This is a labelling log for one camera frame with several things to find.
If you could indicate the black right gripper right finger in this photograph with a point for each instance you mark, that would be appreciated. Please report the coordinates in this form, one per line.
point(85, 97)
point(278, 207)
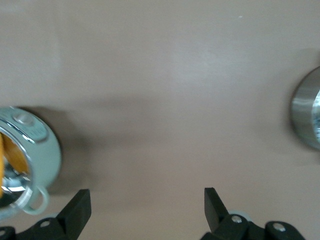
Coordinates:
point(215, 212)

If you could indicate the yellow corn cob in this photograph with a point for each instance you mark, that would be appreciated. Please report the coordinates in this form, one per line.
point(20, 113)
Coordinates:
point(15, 155)

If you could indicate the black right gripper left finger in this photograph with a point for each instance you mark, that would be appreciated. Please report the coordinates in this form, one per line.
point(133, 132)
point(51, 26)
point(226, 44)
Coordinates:
point(75, 215)

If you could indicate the stainless steel steamer pot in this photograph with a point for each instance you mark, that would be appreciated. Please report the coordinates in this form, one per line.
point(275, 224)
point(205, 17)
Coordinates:
point(302, 112)

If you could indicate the steel pot with glass lid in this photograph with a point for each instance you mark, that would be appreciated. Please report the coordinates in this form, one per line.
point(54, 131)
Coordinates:
point(47, 155)

